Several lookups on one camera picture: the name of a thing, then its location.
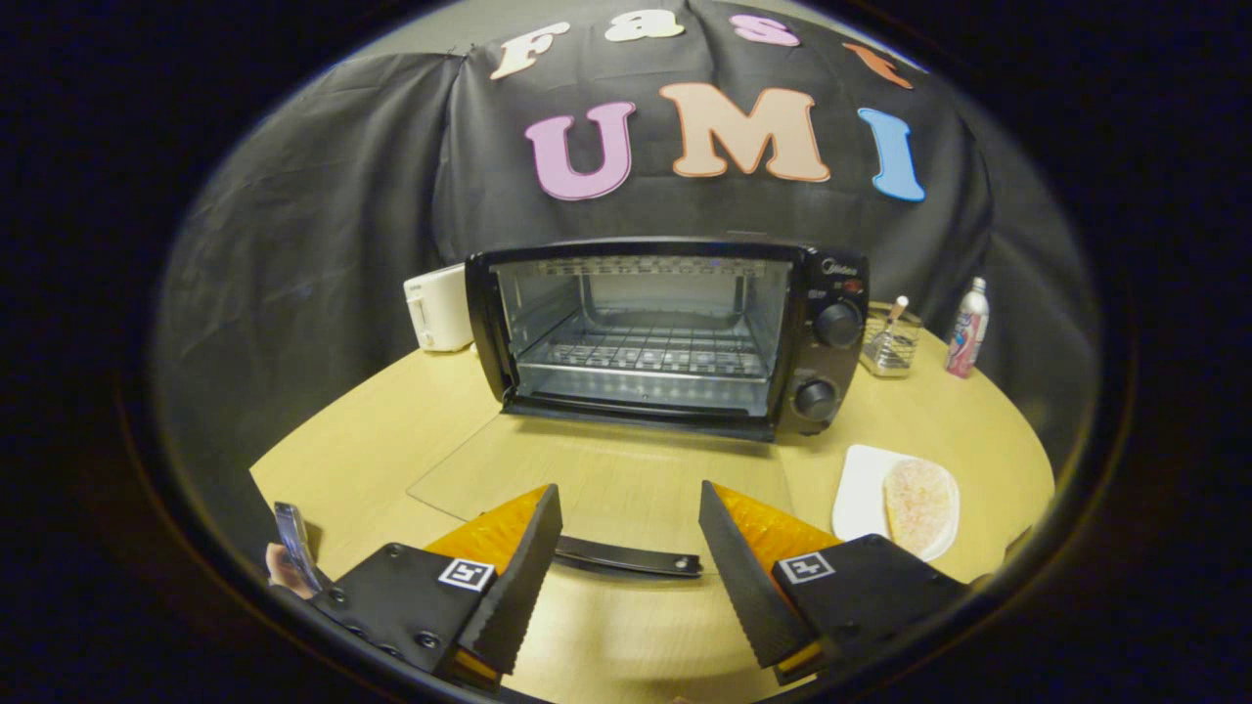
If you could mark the black backdrop cloth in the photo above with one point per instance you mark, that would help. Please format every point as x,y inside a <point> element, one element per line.
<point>342,196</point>

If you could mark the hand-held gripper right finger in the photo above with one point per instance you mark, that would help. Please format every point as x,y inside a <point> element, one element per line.
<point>743,587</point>

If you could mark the white and pink spray bottle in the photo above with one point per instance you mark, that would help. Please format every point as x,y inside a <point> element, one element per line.
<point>967,332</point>

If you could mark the white plate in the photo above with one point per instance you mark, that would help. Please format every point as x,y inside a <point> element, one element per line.
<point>861,489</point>

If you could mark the round sugared bread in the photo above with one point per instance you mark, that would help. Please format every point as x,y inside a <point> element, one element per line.
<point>919,508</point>

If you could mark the white bread toaster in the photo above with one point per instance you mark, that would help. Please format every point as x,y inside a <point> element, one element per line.
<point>442,308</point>

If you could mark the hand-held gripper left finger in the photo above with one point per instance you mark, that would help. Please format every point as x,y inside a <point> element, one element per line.
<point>518,587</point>

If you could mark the black toaster oven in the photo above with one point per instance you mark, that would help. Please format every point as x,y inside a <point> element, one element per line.
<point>831,293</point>

